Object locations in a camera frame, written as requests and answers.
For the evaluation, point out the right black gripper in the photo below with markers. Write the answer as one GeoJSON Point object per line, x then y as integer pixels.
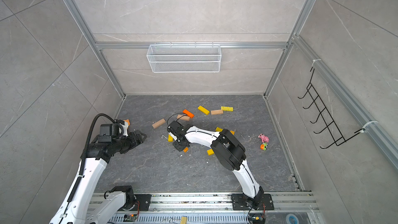
{"type": "Point", "coordinates": [181, 148]}

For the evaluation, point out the aluminium rail frame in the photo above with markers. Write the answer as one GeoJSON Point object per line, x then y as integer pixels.
{"type": "Point", "coordinates": [216, 208]}

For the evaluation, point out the tan block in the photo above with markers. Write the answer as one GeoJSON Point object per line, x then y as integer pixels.
{"type": "Point", "coordinates": [217, 112]}
{"type": "Point", "coordinates": [159, 123]}
{"type": "Point", "coordinates": [183, 118]}

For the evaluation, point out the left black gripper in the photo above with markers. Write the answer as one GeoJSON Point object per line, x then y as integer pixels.
{"type": "Point", "coordinates": [134, 142]}

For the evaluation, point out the small orange green toy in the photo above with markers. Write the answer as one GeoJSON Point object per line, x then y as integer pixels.
{"type": "Point", "coordinates": [264, 146]}

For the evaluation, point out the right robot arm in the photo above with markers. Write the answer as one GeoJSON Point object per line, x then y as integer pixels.
{"type": "Point", "coordinates": [228, 150]}

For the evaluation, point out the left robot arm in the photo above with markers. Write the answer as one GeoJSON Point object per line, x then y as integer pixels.
{"type": "Point", "coordinates": [94, 161]}

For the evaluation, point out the pink pig toy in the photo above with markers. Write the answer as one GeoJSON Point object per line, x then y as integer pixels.
{"type": "Point", "coordinates": [263, 138]}

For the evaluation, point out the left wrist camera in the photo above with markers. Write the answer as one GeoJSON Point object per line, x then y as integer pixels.
{"type": "Point", "coordinates": [123, 129]}

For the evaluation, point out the yellow block top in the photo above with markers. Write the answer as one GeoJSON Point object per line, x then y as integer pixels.
{"type": "Point", "coordinates": [203, 110]}

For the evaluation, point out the white wire mesh basket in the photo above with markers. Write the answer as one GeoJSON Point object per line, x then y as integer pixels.
{"type": "Point", "coordinates": [184, 58]}

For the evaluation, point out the tan block top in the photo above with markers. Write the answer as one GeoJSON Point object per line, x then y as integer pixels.
{"type": "Point", "coordinates": [217, 112]}

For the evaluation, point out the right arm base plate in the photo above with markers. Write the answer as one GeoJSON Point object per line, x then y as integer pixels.
{"type": "Point", "coordinates": [242, 202]}

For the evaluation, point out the yellow block bottom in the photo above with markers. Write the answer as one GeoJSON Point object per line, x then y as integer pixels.
{"type": "Point", "coordinates": [210, 152]}

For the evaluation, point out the yellow-green block top right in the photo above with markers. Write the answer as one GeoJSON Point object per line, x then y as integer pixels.
{"type": "Point", "coordinates": [228, 109]}

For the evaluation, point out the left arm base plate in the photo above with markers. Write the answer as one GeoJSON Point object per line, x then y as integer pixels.
{"type": "Point", "coordinates": [141, 202]}

